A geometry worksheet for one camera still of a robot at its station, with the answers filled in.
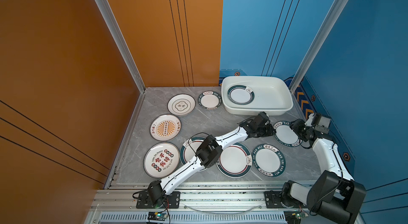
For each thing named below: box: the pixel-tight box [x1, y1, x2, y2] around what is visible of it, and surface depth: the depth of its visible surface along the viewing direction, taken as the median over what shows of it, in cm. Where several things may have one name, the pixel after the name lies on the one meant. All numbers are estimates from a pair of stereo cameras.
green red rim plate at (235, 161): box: [216, 142, 253, 179], surface depth 86 cm
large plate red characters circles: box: [142, 142, 181, 179], surface depth 88 cm
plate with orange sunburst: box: [149, 113, 182, 142], surface depth 101 cm
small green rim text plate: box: [197, 90, 223, 110], surface depth 115 cm
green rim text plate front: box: [252, 143, 287, 178], surface depth 87 cm
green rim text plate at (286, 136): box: [273, 121, 303, 148], surface depth 94 cm
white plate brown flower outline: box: [166, 93, 197, 117], surface depth 111 cm
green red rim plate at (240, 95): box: [227, 84, 255, 106], surface depth 115 cm
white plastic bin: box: [221, 75, 294, 116], surface depth 118 cm
